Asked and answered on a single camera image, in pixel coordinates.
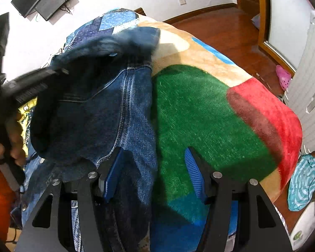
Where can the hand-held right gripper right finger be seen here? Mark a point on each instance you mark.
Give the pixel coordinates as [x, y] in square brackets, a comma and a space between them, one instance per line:
[197, 174]

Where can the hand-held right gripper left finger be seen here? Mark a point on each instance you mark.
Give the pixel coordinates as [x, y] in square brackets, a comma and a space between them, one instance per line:
[113, 174]

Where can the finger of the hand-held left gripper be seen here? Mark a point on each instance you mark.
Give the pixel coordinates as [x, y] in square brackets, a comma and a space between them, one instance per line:
[34, 82]

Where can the blue denim jeans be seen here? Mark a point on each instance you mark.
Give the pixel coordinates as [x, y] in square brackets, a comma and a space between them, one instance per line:
[94, 115]

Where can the person's left forearm orange sleeve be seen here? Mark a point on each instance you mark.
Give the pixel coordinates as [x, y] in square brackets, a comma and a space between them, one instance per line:
[0, 202]

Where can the person's left hand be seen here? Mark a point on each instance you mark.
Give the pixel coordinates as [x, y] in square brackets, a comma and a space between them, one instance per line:
[17, 141]

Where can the yellow printed garment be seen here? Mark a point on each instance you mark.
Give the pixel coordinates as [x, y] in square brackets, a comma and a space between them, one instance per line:
[25, 113]

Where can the green red beige plush blanket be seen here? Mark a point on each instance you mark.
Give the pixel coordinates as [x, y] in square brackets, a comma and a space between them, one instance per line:
[199, 110]

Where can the blue patchwork quilt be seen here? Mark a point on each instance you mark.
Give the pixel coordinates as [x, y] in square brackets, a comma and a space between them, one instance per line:
[107, 22]

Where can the teal patterned cloth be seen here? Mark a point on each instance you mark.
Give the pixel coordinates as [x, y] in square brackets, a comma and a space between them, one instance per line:
[304, 183]

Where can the white appliance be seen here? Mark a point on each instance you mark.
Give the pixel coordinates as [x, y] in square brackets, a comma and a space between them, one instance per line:
[305, 228]

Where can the pink slipper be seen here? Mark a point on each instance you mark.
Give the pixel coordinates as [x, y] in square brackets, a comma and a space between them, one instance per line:
[283, 77]

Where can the white cabinet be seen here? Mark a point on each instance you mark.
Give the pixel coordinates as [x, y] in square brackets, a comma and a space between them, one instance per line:
[307, 84]

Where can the pale bag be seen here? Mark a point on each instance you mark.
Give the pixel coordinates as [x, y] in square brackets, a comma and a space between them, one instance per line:
[256, 21]

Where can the small wall-mounted screen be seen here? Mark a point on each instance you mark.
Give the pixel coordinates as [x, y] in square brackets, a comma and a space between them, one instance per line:
[53, 1]

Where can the wooden bed frame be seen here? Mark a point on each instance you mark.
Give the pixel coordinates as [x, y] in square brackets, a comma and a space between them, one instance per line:
[140, 11]

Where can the white wall socket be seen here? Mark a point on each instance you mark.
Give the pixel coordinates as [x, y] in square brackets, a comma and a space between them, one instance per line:
[182, 1]

